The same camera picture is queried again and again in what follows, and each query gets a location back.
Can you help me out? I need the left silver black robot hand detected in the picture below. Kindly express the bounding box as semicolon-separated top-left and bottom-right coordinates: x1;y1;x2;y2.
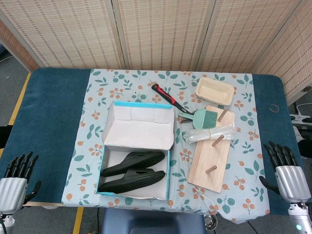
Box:
0;151;42;215

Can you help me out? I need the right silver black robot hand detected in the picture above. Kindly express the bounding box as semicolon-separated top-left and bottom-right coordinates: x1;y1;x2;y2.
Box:
258;140;312;204

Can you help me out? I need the black slipper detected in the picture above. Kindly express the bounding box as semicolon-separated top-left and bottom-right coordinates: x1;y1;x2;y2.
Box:
100;150;166;178
97;170;167;195

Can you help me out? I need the blue shoe box white inside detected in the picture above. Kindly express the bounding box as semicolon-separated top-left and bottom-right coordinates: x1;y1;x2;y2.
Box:
96;101;176;200

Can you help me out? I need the black bag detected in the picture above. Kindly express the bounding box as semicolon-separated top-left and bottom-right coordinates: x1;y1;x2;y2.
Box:
297;126;312;156

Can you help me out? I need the black flat panel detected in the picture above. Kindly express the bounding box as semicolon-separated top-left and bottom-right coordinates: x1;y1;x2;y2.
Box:
0;125;13;149

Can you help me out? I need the white chair base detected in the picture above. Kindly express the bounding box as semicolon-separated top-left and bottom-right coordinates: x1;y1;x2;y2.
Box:
290;102;312;127

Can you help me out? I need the wooden board with pegs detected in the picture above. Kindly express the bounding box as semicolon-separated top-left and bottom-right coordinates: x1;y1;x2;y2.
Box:
187;105;236;193

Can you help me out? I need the small metal bowl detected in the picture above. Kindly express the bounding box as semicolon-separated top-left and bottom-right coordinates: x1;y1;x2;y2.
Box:
204;214;218;231

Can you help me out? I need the teal table cover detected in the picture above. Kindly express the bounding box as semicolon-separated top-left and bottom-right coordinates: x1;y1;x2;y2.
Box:
0;67;305;216

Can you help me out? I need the clear plastic bag bundle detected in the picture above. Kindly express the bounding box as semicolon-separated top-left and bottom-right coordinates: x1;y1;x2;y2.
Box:
185;124;237;144

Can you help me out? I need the green silicone brush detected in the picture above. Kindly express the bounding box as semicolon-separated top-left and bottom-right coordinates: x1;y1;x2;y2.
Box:
177;109;218;129

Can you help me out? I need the beige rectangular food tray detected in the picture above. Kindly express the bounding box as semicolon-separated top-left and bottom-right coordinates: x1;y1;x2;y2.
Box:
195;77;235;106

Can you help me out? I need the blue padded seat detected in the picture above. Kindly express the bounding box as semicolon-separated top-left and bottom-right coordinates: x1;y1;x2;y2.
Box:
101;208;207;234

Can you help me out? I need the floral leaf print tablecloth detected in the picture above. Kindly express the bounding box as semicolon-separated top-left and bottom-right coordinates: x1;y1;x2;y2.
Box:
60;68;271;222

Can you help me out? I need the bamboo folding screen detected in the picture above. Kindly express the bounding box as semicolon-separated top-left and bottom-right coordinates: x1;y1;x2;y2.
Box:
0;0;312;98

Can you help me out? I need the red black handled tool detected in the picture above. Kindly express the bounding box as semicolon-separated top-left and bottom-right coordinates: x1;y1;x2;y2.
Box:
151;83;195;115

